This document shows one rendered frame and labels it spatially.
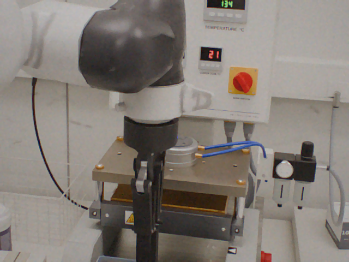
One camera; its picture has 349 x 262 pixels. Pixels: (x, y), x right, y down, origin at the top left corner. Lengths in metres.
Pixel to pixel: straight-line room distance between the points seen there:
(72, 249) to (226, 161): 0.32
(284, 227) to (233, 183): 0.67
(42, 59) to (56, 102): 0.99
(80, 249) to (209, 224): 0.23
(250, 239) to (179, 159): 0.19
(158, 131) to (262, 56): 0.44
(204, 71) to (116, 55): 0.54
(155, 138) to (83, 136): 0.94
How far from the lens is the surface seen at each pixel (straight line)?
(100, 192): 1.08
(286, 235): 1.64
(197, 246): 1.19
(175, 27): 0.75
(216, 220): 1.04
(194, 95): 0.80
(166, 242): 1.20
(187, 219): 1.04
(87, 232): 1.09
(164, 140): 0.79
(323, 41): 1.59
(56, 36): 0.71
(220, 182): 1.03
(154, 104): 0.76
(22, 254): 1.35
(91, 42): 0.68
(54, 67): 0.72
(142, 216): 0.83
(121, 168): 1.07
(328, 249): 1.52
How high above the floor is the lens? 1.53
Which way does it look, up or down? 19 degrees down
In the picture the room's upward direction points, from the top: 3 degrees clockwise
